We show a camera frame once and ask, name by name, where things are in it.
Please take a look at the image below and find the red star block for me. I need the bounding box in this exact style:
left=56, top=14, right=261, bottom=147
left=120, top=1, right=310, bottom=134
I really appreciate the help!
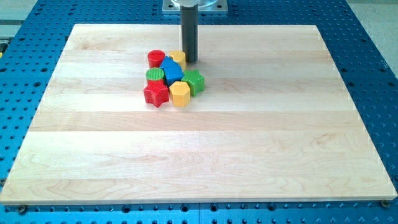
left=144, top=80, right=169, bottom=108

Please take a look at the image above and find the yellow heart block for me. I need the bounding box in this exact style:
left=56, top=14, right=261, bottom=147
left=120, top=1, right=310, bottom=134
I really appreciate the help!
left=169, top=50, right=187, bottom=71

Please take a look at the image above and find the red cylinder block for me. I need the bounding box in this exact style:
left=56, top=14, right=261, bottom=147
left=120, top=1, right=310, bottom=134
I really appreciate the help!
left=147, top=49, right=165, bottom=68

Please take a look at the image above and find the green star block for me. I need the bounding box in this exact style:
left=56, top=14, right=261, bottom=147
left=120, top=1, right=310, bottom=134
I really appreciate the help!
left=181, top=70, right=205, bottom=96

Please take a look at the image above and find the yellow hexagon block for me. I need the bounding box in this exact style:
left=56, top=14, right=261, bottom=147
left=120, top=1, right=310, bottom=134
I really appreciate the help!
left=169, top=82, right=190, bottom=107

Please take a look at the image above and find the blue pentagon block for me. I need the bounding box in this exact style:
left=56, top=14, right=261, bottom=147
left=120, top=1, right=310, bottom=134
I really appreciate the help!
left=160, top=56, right=184, bottom=86

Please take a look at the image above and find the green cylinder block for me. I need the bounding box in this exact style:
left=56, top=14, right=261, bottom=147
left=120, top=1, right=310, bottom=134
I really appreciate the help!
left=146, top=67, right=165, bottom=81

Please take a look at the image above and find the light wooden board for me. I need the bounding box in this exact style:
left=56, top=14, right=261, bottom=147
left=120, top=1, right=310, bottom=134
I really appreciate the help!
left=1, top=24, right=397, bottom=205

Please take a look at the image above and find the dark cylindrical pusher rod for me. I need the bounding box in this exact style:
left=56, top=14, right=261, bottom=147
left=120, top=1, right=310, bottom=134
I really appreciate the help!
left=180, top=5, right=198, bottom=63

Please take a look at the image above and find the silver robot mounting plate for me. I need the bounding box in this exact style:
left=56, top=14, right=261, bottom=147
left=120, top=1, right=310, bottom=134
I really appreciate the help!
left=162, top=0, right=228, bottom=15

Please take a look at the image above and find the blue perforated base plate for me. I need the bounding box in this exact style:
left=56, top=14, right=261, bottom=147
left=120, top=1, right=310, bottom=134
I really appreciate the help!
left=1, top=1, right=397, bottom=223

